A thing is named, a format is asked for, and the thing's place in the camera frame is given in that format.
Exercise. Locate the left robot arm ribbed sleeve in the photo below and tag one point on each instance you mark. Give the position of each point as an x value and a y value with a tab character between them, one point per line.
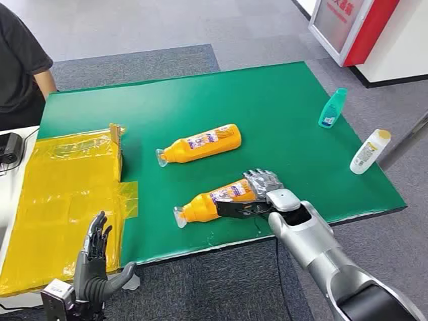
95	294

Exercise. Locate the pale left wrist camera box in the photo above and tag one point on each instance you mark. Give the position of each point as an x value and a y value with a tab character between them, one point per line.
56	297

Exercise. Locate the yellow plastic wrapped cardboard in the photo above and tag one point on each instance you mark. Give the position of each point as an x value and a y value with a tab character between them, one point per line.
60	199

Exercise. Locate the white cabinet with black base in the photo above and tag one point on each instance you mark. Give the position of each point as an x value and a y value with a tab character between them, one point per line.
401	44

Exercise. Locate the person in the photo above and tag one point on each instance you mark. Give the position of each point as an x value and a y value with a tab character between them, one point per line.
16	57

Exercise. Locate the black desk device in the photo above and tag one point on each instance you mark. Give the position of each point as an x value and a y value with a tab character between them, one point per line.
10	148

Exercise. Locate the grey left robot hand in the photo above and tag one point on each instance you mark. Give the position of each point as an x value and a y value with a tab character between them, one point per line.
92	266

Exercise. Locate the white bottle with yellow cap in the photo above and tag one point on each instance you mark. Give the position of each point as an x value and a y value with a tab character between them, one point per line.
367	153

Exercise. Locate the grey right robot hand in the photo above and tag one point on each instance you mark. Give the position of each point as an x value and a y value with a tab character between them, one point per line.
264	181

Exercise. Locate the orange bottle with clear cap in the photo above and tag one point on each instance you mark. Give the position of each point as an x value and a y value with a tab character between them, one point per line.
200	146
200	208

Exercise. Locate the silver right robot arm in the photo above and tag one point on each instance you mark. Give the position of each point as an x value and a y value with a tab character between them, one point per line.
318	248

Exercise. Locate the teal plastic bottle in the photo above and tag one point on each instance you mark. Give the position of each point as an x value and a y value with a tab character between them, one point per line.
331	111

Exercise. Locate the red and white sign stand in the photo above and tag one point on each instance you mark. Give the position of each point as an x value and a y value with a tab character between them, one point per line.
367	31

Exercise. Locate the grey metal bar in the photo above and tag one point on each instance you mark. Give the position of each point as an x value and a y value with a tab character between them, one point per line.
404	141

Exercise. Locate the clear plastic scrap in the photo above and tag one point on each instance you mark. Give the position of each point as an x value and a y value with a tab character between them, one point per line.
132	283

